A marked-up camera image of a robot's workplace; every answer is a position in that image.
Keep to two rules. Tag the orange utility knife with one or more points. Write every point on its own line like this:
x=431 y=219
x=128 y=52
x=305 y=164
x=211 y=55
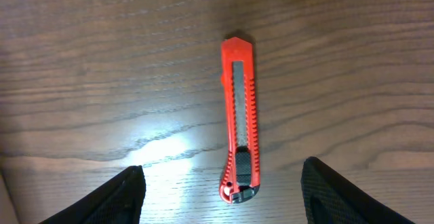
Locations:
x=240 y=179

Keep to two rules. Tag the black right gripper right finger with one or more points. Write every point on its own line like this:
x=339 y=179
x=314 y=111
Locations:
x=330 y=198

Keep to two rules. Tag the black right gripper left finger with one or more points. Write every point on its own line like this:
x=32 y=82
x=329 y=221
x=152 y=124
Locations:
x=118 y=201

